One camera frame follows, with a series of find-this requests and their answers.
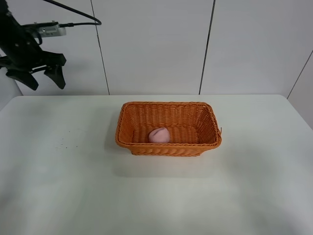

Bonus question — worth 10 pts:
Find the orange wicker basket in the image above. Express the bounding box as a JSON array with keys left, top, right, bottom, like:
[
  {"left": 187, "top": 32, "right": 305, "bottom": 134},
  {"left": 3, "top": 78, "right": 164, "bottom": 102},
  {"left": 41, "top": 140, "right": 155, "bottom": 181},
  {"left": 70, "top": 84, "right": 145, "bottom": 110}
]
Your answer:
[{"left": 115, "top": 101, "right": 222, "bottom": 157}]

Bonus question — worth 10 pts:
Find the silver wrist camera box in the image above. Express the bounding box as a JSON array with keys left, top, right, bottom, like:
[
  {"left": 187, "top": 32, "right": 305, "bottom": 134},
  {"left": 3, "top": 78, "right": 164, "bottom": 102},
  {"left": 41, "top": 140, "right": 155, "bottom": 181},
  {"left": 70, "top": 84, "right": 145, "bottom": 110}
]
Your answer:
[{"left": 23, "top": 22, "right": 67, "bottom": 38}]

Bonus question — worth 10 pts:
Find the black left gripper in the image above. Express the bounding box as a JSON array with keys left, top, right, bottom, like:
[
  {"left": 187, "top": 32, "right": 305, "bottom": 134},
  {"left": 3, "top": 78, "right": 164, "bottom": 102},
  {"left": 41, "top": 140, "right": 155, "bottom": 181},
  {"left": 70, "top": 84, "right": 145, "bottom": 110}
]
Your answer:
[{"left": 0, "top": 11, "right": 66, "bottom": 91}]

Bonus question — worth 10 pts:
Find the black camera cable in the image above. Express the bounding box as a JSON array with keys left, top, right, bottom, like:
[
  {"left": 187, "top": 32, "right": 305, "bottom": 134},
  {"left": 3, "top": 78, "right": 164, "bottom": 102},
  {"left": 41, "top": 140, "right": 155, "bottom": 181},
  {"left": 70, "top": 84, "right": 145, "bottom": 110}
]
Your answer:
[{"left": 43, "top": 0, "right": 102, "bottom": 27}]

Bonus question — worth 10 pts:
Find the pink peach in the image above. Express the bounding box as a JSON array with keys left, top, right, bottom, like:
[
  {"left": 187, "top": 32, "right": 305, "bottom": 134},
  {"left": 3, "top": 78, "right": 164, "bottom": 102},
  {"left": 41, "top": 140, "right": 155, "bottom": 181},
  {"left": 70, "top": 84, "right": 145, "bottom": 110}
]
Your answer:
[{"left": 148, "top": 127, "right": 170, "bottom": 143}]

